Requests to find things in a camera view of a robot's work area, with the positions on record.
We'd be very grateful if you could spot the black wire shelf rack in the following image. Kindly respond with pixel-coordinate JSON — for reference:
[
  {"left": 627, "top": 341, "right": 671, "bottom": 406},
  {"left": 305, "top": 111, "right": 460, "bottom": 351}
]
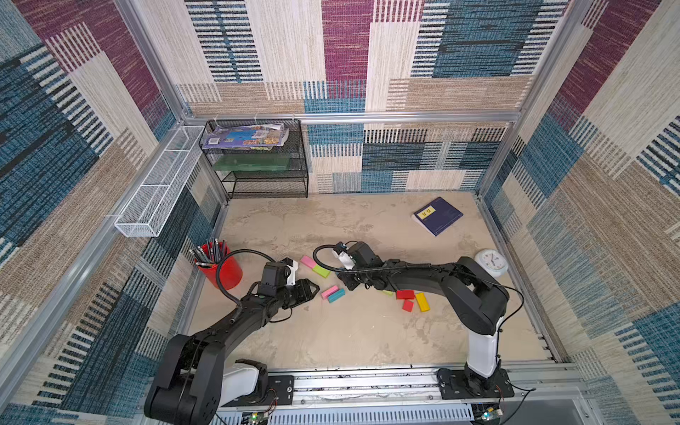
[{"left": 199, "top": 119, "right": 309, "bottom": 199}]

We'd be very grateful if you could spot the white wire wall basket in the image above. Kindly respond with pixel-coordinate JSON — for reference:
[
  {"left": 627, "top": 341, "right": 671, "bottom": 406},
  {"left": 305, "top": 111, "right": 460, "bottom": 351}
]
[{"left": 115, "top": 126, "right": 202, "bottom": 238}]

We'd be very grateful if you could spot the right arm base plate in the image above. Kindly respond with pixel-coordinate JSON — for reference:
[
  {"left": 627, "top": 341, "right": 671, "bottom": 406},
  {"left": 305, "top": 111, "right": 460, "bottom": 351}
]
[{"left": 436, "top": 368, "right": 515, "bottom": 400}]

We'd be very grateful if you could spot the colourful magazine on rack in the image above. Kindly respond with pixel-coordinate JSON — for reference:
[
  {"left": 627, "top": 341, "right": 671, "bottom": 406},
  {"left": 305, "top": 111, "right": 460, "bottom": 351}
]
[{"left": 201, "top": 123, "right": 290, "bottom": 151}]

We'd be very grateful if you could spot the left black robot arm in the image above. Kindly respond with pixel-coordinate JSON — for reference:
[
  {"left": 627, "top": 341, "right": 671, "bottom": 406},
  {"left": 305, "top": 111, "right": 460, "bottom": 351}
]
[{"left": 143, "top": 279, "right": 321, "bottom": 424}]

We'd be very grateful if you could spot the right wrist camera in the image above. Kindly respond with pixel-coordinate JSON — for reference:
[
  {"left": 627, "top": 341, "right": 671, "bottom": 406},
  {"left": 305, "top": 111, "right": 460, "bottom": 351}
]
[{"left": 332, "top": 242, "right": 384, "bottom": 270}]

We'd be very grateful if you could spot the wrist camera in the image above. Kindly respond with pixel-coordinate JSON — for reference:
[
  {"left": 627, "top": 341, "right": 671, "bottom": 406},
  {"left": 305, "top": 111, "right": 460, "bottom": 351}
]
[
  {"left": 332, "top": 242, "right": 384, "bottom": 270},
  {"left": 257, "top": 258, "right": 299, "bottom": 297}
]

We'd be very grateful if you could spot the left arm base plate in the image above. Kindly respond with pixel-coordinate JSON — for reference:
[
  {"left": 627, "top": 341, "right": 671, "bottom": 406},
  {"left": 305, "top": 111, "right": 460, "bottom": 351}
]
[{"left": 221, "top": 375, "right": 294, "bottom": 407}]

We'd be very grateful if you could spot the red small block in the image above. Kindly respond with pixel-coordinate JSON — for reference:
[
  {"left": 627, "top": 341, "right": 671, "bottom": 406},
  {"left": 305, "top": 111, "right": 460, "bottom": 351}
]
[{"left": 402, "top": 300, "right": 414, "bottom": 313}]

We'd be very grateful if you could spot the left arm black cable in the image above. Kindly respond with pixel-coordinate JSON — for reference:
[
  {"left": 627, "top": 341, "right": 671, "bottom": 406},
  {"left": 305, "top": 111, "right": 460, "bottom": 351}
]
[{"left": 214, "top": 248, "right": 277, "bottom": 320}]

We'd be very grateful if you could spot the white round clock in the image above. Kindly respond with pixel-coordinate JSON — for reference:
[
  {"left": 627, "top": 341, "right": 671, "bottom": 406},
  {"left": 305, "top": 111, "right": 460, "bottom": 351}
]
[{"left": 474, "top": 249, "right": 509, "bottom": 278}]

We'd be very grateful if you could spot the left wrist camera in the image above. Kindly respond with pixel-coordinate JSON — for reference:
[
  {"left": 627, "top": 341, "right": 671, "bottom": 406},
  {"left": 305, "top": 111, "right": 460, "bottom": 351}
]
[{"left": 257, "top": 258, "right": 299, "bottom": 297}]

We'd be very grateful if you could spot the yellow block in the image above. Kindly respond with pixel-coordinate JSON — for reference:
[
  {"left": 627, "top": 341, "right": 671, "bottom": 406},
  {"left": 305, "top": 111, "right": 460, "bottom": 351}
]
[{"left": 415, "top": 293, "right": 430, "bottom": 313}]

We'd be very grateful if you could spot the teal long block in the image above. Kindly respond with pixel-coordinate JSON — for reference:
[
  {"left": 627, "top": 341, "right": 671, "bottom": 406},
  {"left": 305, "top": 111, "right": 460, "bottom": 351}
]
[{"left": 326, "top": 289, "right": 345, "bottom": 303}]

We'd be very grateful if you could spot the pink block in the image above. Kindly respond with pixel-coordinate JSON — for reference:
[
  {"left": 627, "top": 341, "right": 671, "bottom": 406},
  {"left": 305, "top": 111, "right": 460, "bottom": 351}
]
[
  {"left": 322, "top": 285, "right": 339, "bottom": 299},
  {"left": 300, "top": 255, "right": 317, "bottom": 269}
]

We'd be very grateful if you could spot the red pen cup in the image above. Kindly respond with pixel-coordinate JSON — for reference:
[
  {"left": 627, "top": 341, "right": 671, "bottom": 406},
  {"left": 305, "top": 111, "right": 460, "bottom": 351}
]
[{"left": 193, "top": 240, "right": 243, "bottom": 290}]

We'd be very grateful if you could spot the red long block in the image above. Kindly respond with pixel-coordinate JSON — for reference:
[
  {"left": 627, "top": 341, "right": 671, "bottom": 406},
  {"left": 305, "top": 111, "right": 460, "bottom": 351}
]
[{"left": 396, "top": 290, "right": 416, "bottom": 300}]

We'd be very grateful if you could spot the dark blue notebook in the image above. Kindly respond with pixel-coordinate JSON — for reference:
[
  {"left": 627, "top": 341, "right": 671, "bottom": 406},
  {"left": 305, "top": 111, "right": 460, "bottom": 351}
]
[{"left": 412, "top": 197, "right": 463, "bottom": 237}]

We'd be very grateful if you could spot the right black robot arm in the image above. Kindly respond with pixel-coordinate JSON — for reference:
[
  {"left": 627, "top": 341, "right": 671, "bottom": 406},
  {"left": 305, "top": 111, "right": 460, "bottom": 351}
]
[{"left": 336, "top": 257, "right": 509, "bottom": 397}]

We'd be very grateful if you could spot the green tray in rack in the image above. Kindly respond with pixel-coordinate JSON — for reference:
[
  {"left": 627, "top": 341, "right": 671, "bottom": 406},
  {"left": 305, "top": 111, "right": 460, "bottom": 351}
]
[{"left": 212, "top": 154, "right": 290, "bottom": 173}]

